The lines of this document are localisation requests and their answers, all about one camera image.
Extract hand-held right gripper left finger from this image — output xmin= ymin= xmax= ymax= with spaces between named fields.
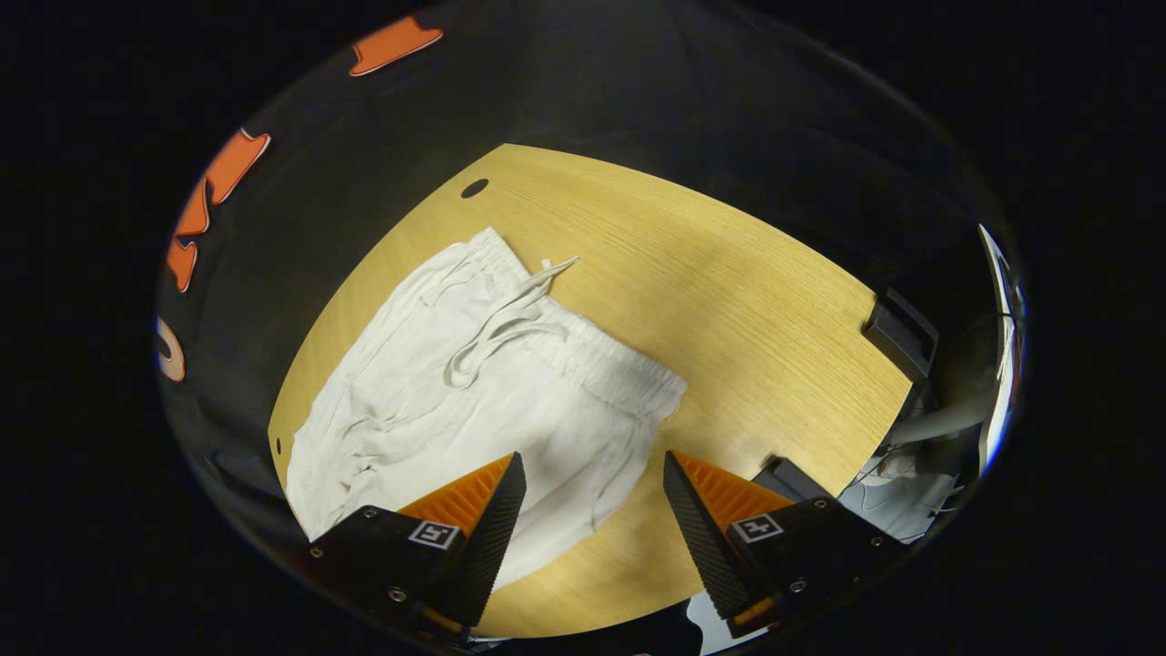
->
xmin=296 ymin=452 xmax=528 ymax=648

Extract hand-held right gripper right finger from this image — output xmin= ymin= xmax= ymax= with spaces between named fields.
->
xmin=662 ymin=450 xmax=914 ymax=641

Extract white jeans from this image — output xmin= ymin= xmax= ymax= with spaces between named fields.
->
xmin=285 ymin=228 xmax=689 ymax=589

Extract white metal table leg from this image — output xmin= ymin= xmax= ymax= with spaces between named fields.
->
xmin=897 ymin=404 xmax=987 ymax=449

